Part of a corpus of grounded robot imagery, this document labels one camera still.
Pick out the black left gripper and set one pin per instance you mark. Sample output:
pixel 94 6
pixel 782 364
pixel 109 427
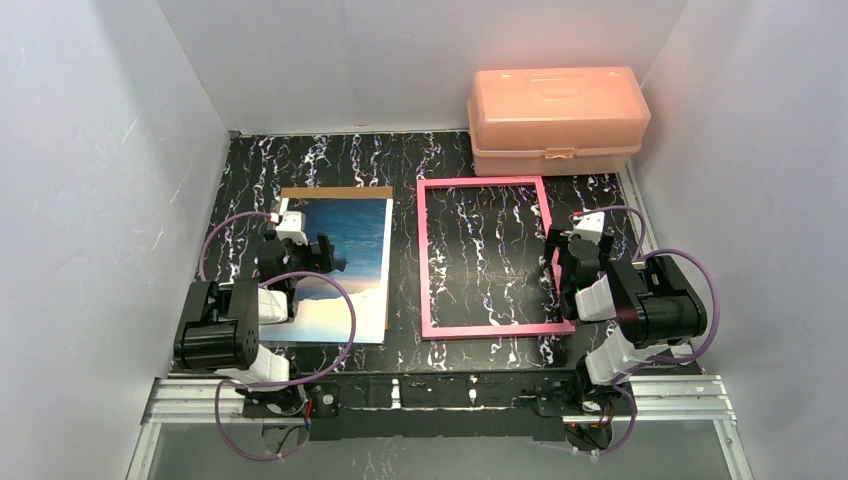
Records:
pixel 311 254

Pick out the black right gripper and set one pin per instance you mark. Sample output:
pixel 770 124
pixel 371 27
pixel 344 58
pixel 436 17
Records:
pixel 579 254

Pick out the pink wooden picture frame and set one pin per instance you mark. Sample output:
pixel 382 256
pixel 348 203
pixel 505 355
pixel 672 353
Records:
pixel 431 332

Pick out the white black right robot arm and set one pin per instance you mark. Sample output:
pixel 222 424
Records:
pixel 650 301

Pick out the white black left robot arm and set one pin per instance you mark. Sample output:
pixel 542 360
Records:
pixel 219 326

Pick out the brown cardboard backing board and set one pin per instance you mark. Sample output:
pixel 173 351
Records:
pixel 376 192

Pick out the pink plastic storage box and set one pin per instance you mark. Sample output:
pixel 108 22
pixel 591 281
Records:
pixel 555 121

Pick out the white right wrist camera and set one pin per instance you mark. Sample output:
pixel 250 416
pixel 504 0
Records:
pixel 589 226

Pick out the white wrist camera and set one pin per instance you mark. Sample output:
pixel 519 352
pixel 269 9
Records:
pixel 290 225
pixel 589 226

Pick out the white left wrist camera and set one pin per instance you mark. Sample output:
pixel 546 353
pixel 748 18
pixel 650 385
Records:
pixel 290 225

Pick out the aluminium mounting rail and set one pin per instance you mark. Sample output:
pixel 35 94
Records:
pixel 657 398

